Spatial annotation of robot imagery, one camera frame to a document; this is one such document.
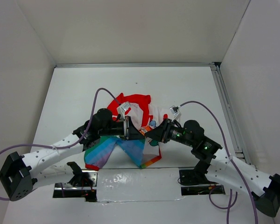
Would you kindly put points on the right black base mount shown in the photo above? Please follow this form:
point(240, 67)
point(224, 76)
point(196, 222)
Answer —
point(193, 181)

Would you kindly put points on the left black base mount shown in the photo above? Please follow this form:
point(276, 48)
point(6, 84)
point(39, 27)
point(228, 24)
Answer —
point(83, 184)

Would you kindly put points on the aluminium frame rail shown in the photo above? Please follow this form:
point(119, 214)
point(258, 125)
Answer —
point(197, 87)

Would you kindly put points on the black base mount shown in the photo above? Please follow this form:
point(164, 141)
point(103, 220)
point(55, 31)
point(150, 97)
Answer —
point(83, 184)
point(193, 181)

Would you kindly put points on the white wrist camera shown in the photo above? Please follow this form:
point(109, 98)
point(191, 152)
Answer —
point(175, 112)
point(122, 109)

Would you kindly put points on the colourful rainbow children's jacket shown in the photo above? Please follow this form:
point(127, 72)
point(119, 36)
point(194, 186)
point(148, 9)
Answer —
point(145, 117)

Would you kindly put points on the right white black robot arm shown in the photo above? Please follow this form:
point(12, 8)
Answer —
point(218, 166)

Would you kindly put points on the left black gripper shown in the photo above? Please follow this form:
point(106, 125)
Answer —
point(129, 131)

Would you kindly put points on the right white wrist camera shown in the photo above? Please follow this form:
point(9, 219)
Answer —
point(175, 112)

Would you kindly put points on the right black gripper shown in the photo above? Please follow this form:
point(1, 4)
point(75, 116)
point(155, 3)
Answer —
point(161, 132)

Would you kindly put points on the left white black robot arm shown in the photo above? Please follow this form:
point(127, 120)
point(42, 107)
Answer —
point(22, 174)

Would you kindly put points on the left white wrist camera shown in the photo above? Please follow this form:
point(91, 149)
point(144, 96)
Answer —
point(122, 109)

